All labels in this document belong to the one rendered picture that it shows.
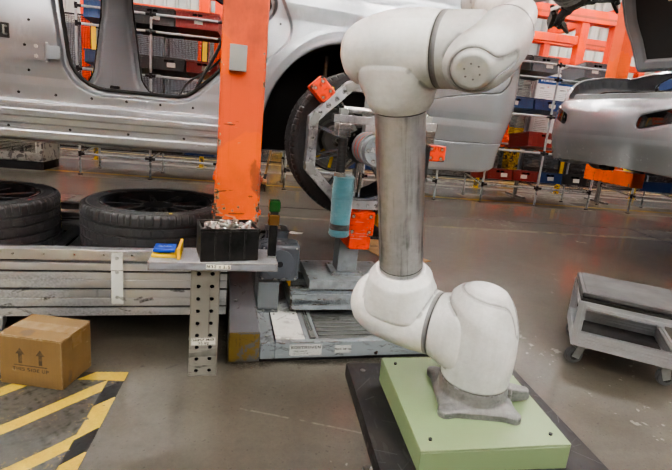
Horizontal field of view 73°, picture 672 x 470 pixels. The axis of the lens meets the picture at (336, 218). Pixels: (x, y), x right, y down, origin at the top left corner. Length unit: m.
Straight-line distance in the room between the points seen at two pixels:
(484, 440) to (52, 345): 1.34
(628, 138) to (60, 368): 3.76
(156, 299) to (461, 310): 1.32
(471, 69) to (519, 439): 0.75
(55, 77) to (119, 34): 1.76
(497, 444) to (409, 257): 0.42
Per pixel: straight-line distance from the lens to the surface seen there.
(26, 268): 2.07
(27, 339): 1.84
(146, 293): 2.00
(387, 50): 0.84
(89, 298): 2.05
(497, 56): 0.77
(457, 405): 1.12
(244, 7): 1.78
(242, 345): 1.88
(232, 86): 1.75
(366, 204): 2.03
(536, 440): 1.14
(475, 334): 1.03
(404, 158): 0.91
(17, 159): 6.64
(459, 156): 2.58
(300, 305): 2.14
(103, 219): 2.10
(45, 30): 2.42
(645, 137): 4.00
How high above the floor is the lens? 0.98
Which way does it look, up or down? 13 degrees down
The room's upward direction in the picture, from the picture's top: 6 degrees clockwise
